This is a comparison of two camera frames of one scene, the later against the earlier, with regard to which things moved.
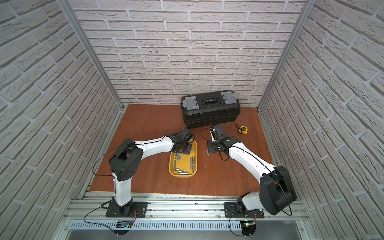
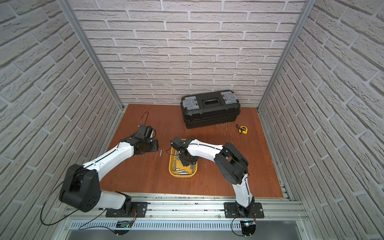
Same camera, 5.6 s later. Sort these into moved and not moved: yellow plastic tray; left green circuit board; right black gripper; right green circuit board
Moved: right black gripper
Not moved: left green circuit board; yellow plastic tray; right green circuit board
